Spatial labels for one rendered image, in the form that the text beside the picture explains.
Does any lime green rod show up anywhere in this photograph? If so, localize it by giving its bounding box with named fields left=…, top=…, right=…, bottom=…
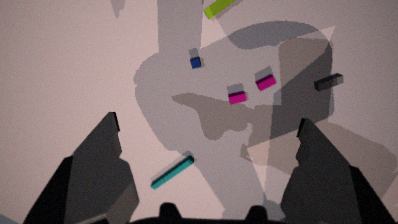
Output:
left=204, top=0, right=235, bottom=19

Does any small blue block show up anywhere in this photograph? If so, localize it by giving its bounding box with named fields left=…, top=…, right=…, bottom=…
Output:
left=190, top=57, right=201, bottom=69

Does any magenta rectangular block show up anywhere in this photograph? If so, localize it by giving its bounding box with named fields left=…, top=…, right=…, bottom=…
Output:
left=256, top=74, right=276, bottom=91
left=228, top=91, right=246, bottom=105

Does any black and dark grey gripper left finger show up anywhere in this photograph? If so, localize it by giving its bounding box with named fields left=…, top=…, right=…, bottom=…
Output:
left=23, top=112, right=139, bottom=224

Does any turquoise rod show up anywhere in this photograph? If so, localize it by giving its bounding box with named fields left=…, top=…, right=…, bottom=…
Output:
left=150, top=155, right=194, bottom=190

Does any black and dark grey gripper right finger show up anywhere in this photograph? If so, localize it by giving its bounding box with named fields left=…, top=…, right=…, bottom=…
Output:
left=280, top=118, right=397, bottom=224

